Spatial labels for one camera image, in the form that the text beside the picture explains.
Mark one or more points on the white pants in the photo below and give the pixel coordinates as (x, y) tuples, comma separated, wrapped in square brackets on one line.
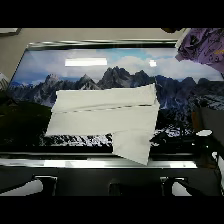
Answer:
[(110, 118)]

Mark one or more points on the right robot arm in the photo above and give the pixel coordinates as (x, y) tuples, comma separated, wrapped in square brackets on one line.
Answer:
[(180, 190)]

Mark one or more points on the silver frame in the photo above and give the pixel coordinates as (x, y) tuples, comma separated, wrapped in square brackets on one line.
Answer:
[(100, 164)]

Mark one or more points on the purple garment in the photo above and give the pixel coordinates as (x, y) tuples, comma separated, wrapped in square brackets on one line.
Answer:
[(206, 45)]

